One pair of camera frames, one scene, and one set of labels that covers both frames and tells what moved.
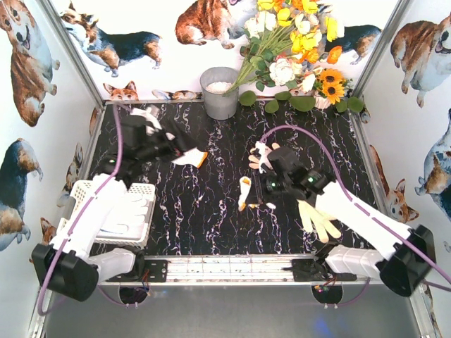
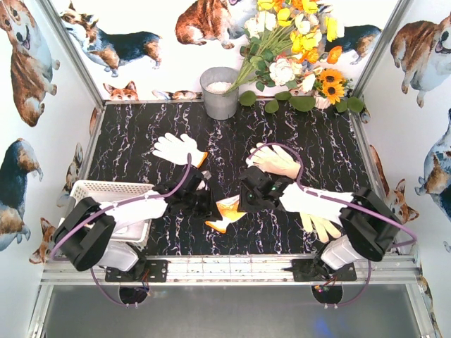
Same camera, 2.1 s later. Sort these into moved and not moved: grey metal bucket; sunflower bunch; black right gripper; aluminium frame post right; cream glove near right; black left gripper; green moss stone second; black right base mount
Moved: black left gripper; black right gripper
Not moved: black right base mount; green moss stone second; grey metal bucket; aluminium frame post right; cream glove near right; sunflower bunch
